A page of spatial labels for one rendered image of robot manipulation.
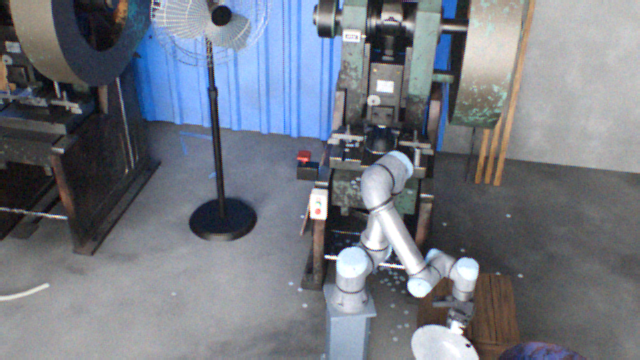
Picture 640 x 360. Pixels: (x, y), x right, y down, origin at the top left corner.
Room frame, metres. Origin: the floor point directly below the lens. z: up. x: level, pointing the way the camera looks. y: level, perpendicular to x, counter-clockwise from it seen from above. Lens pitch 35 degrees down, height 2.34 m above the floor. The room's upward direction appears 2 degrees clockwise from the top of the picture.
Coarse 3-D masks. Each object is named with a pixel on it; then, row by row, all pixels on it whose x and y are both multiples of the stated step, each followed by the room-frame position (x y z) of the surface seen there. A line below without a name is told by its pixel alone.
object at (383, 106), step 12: (372, 60) 2.57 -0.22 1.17; (384, 60) 2.57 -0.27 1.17; (396, 60) 2.57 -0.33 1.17; (372, 72) 2.54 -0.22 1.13; (384, 72) 2.53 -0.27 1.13; (396, 72) 2.52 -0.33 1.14; (372, 84) 2.54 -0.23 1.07; (384, 84) 2.53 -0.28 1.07; (396, 84) 2.52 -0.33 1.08; (372, 96) 2.53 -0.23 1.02; (384, 96) 2.53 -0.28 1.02; (396, 96) 2.52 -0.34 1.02; (372, 108) 2.51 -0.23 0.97; (384, 108) 2.50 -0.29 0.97; (396, 108) 2.52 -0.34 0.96; (372, 120) 2.51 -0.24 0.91; (384, 120) 2.50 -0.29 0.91; (396, 120) 2.52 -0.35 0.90
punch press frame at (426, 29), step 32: (352, 0) 2.53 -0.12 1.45; (416, 0) 2.54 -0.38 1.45; (416, 32) 2.47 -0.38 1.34; (352, 64) 2.51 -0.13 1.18; (416, 64) 2.47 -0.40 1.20; (352, 96) 2.81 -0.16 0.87; (416, 96) 2.76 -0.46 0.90; (352, 128) 2.81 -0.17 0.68; (384, 128) 2.88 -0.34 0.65; (416, 128) 2.76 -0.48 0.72; (352, 192) 2.39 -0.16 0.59; (416, 192) 2.35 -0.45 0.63
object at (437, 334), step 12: (432, 324) 1.74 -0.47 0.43; (420, 336) 1.76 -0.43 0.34; (432, 336) 1.73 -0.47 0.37; (444, 336) 1.71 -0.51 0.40; (456, 336) 1.69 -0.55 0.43; (420, 348) 1.75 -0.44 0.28; (432, 348) 1.72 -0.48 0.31; (444, 348) 1.70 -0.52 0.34; (456, 348) 1.68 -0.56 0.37; (468, 348) 1.66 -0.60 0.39
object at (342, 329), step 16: (368, 288) 1.91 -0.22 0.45; (368, 304) 1.82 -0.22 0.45; (336, 320) 1.76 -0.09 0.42; (352, 320) 1.77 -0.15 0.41; (368, 320) 1.79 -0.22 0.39; (336, 336) 1.76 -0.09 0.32; (352, 336) 1.77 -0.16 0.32; (368, 336) 1.80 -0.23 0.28; (336, 352) 1.76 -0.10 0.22; (352, 352) 1.77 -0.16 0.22
